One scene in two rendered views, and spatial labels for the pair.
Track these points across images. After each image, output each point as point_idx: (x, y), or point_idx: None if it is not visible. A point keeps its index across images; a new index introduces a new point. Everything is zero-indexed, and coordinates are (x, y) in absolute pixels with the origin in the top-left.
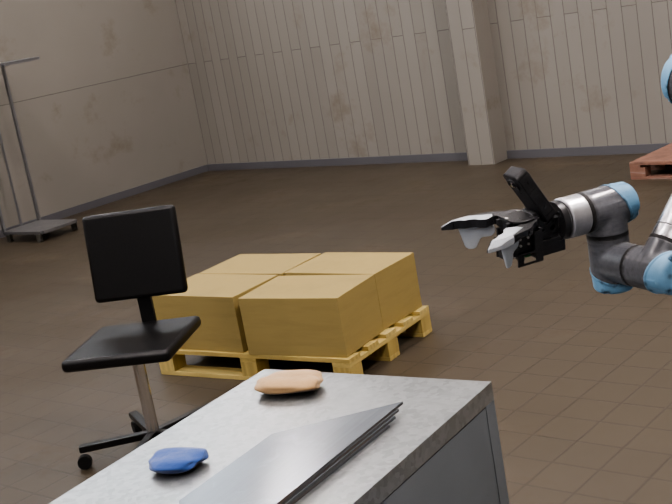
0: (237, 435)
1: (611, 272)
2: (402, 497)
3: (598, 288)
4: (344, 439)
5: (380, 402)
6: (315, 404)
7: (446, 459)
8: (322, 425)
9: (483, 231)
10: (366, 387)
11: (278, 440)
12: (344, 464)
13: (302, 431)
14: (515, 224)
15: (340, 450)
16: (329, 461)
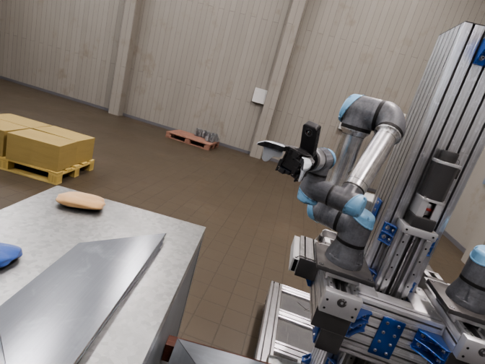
0: (45, 235)
1: (319, 195)
2: (173, 305)
3: (303, 200)
4: (138, 258)
5: (146, 228)
6: (101, 220)
7: (188, 273)
8: (117, 242)
9: (276, 153)
10: (132, 214)
11: (86, 250)
12: (139, 279)
13: (103, 245)
14: (302, 156)
15: (138, 269)
16: (133, 279)
